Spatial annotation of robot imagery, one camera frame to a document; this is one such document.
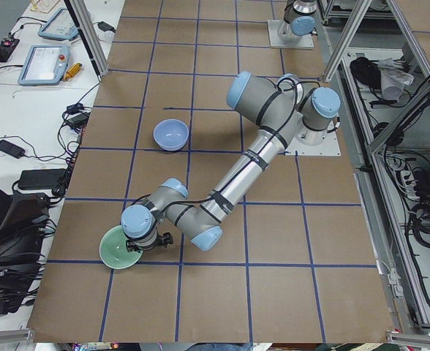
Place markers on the gold cylinder tool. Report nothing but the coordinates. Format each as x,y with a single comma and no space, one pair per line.
72,71

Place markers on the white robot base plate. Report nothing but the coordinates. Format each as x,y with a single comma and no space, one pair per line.
314,144

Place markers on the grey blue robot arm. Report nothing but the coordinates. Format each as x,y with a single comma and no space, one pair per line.
298,19
283,112

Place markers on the white light bulb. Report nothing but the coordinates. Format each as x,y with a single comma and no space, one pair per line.
107,36

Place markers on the teach pendant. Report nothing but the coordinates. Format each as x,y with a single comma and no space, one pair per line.
45,65
59,27

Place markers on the teach pendant far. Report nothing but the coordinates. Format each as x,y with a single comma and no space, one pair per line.
59,27

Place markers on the black power adapter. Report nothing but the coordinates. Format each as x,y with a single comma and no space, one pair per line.
11,149

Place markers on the blue bowl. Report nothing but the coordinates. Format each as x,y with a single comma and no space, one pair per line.
171,134

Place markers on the teach pendant near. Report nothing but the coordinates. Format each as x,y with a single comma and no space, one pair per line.
45,65

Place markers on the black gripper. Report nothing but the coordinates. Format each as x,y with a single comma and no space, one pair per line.
142,249

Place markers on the green bowl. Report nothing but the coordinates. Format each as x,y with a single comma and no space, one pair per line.
113,251

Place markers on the aluminium frame post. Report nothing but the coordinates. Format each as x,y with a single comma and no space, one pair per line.
83,23

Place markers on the black power brick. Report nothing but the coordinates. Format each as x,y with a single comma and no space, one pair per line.
40,179

